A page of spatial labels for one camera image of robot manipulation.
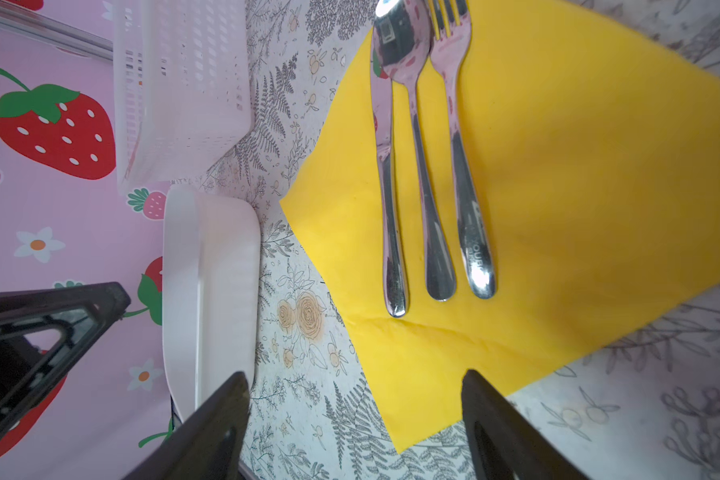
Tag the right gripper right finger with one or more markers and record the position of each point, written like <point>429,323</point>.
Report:
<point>503,445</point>

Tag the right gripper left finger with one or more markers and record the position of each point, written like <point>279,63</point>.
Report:
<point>208,445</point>

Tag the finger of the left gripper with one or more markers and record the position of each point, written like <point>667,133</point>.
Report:
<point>43,335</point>

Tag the white plastic tray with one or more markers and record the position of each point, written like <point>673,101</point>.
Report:
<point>210,295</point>

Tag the yellow paper napkin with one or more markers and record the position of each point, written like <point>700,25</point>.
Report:
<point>596,154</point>

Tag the silver spoon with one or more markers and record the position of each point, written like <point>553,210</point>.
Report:
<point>404,42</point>

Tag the silver fork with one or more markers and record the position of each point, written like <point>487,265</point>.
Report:
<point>453,35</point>

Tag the white perforated plastic basket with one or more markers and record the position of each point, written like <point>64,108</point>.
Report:
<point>182,90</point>

